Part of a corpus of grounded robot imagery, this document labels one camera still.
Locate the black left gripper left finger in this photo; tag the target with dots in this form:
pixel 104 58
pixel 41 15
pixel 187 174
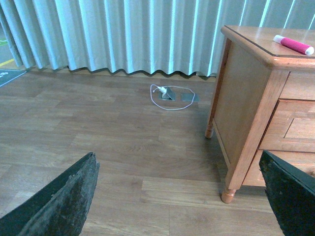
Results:
pixel 58 209

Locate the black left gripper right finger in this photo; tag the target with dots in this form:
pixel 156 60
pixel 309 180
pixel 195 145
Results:
pixel 291 195

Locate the wooden drawer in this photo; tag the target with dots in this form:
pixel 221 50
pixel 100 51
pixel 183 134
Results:
pixel 292 127

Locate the pink marker white cap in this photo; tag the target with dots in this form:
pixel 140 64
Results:
pixel 294 45

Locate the wooden nightstand cabinet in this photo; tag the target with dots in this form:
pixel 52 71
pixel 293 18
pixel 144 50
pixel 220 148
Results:
pixel 254 74

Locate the closed metal floor plate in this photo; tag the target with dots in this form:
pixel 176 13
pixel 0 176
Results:
pixel 188 97

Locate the green floor mat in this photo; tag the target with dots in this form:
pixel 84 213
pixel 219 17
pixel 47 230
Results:
pixel 8 75

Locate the open metal floor socket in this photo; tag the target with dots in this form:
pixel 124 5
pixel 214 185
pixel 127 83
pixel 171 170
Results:
pixel 168 95

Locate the light grey pleated curtain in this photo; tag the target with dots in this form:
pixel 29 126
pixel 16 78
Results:
pixel 133 35

